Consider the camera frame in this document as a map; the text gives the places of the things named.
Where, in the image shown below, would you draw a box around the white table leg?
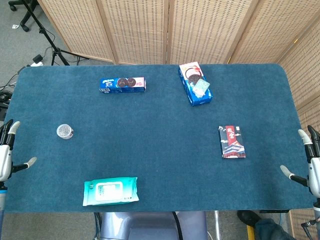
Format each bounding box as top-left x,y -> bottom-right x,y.
214,210 -> 221,240

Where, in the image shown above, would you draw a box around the blue felt table mat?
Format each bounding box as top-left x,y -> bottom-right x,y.
3,63 -> 316,214

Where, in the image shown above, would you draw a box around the woven bamboo folding screen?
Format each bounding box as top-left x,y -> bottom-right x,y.
37,0 -> 320,240

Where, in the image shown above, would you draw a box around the blue jeans leg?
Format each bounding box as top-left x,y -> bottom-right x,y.
254,218 -> 296,240

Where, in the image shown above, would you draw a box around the yellow floor object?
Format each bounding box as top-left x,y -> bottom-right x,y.
246,224 -> 256,240

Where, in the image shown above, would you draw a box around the long blue Oreo box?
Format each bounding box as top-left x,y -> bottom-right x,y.
99,76 -> 147,94

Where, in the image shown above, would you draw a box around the black office chair base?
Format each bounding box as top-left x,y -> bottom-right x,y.
8,0 -> 35,32

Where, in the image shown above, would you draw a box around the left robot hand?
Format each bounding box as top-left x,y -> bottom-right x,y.
0,119 -> 38,183

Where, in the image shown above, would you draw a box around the black cable on robot base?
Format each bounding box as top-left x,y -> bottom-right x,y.
171,211 -> 182,240

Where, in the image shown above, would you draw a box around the dark card box red label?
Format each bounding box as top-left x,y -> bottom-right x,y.
218,124 -> 247,159

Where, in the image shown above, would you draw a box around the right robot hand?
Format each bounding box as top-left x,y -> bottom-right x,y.
279,124 -> 320,199

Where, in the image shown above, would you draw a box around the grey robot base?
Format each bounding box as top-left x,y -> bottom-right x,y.
93,211 -> 208,240

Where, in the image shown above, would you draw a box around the wide blue Oreo box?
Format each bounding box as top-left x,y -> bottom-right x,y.
178,61 -> 214,107

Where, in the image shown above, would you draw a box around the small clear lidded jar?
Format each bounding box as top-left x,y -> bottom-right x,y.
56,123 -> 75,141

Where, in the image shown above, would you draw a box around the green wet wipes pack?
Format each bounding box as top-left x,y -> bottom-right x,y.
82,176 -> 140,207

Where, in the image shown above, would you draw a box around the black floor cables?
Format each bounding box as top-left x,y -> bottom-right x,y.
0,71 -> 21,111

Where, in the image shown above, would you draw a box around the black tripod stand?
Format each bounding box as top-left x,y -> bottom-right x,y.
21,0 -> 90,67

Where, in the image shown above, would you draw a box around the small green mint box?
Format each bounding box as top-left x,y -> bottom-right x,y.
192,78 -> 211,99

